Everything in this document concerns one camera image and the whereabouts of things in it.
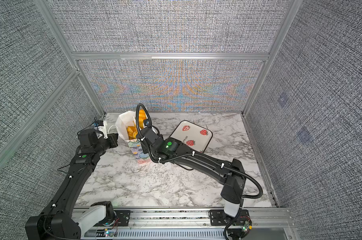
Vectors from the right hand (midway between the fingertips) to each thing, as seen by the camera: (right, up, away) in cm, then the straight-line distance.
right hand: (147, 138), depth 74 cm
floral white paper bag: (-16, +10, +11) cm, 22 cm away
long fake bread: (-13, +2, +15) cm, 20 cm away
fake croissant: (-3, +11, +2) cm, 12 cm away
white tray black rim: (+26, -1, +33) cm, 42 cm away
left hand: (-17, +2, +6) cm, 18 cm away
